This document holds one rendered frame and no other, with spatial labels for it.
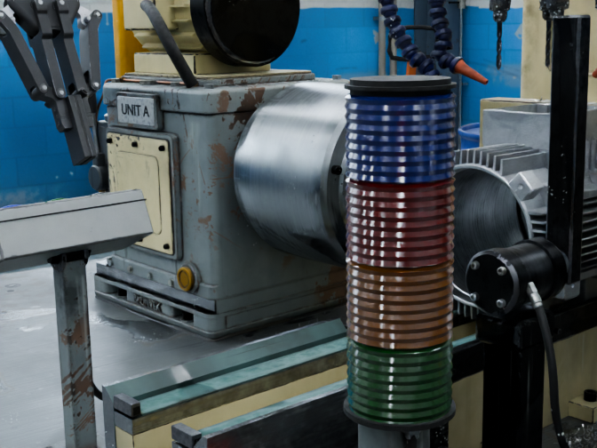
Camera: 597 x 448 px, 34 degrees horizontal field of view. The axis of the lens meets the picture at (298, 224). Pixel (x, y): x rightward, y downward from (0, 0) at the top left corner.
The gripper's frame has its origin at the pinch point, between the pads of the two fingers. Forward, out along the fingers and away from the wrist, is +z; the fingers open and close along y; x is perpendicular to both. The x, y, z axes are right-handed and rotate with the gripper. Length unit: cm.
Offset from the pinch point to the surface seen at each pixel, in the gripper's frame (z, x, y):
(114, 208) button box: 9.8, -3.6, -0.3
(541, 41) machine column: -1, -16, 64
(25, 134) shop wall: -154, 492, 241
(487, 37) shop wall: -165, 379, 605
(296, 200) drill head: 11.1, 2.6, 29.3
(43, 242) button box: 12.1, -3.6, -8.8
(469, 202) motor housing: 18.2, -15.1, 40.2
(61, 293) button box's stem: 16.8, 1.0, -6.1
